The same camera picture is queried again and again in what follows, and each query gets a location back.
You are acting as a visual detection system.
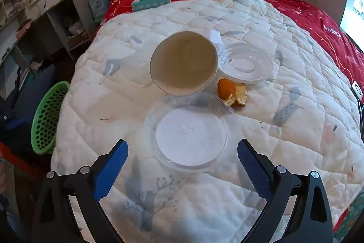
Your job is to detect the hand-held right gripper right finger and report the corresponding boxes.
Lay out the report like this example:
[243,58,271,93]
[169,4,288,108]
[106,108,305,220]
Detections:
[237,139,333,243]

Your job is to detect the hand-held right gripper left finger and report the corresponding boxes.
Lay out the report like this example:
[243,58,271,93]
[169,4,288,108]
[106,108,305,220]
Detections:
[31,139,128,243]

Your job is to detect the clear plastic dome lid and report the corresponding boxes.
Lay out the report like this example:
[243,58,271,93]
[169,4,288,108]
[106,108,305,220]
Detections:
[144,91,236,174]

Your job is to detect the green plastic basket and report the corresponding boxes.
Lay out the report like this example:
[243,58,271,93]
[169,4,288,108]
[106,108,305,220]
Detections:
[31,81,71,155]

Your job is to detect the white quilted blanket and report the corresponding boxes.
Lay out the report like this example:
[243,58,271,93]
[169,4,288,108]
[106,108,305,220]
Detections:
[51,0,364,243]

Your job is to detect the orange peel scrap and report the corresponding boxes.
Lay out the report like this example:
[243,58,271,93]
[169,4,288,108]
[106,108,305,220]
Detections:
[223,83,248,108]

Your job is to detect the orange fruit piece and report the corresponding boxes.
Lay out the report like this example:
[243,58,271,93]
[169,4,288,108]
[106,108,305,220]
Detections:
[217,78,236,98]

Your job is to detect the clear round plastic lid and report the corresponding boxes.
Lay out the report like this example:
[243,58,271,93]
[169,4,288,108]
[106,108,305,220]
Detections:
[217,43,273,85]

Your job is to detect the black smartphone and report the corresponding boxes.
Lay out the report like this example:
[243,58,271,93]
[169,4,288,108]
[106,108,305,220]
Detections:
[359,101,364,144]

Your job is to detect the brown paper cup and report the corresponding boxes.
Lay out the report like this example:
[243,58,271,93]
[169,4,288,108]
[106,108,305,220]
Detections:
[150,31,219,96]

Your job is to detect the small white device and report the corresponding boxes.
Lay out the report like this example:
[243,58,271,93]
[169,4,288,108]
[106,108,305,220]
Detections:
[351,81,364,100]

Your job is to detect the translucent plastic cup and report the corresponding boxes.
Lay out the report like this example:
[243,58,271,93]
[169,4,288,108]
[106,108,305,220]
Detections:
[205,29,225,53]

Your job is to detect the grey desk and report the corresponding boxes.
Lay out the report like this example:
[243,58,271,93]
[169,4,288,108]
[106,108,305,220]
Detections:
[0,0,97,81]

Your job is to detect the blue paper bag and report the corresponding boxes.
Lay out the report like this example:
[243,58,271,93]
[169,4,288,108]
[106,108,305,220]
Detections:
[88,0,110,21]

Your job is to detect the teal tissue box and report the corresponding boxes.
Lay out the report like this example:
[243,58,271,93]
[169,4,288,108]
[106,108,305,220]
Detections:
[131,0,171,11]

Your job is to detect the window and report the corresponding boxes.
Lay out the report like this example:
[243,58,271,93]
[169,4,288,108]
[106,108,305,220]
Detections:
[340,0,364,33]

